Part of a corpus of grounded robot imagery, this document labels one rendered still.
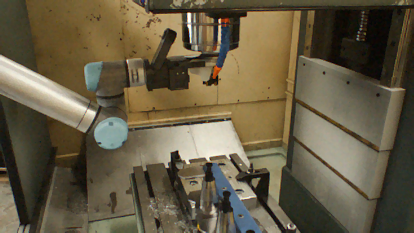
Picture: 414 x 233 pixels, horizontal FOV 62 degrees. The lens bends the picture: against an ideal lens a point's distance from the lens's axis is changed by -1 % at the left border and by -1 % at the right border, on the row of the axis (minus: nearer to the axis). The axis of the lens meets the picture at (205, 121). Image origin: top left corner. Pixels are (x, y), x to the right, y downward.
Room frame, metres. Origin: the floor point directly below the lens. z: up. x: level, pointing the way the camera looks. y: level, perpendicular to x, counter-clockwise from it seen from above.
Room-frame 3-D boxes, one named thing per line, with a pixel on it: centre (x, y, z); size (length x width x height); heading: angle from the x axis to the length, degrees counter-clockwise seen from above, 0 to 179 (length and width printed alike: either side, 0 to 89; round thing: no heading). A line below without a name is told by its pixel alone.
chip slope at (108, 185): (1.61, 0.17, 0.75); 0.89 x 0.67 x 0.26; 106
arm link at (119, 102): (0.88, 0.25, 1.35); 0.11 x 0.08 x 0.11; 13
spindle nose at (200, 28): (0.97, -0.02, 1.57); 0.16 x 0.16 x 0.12
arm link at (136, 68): (0.91, 0.18, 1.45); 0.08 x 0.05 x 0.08; 16
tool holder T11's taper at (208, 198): (0.63, -0.01, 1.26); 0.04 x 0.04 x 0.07
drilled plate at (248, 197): (1.11, -0.03, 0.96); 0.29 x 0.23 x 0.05; 16
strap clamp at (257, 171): (1.14, -0.18, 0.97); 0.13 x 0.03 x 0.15; 106
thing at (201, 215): (0.63, -0.01, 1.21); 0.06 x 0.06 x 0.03
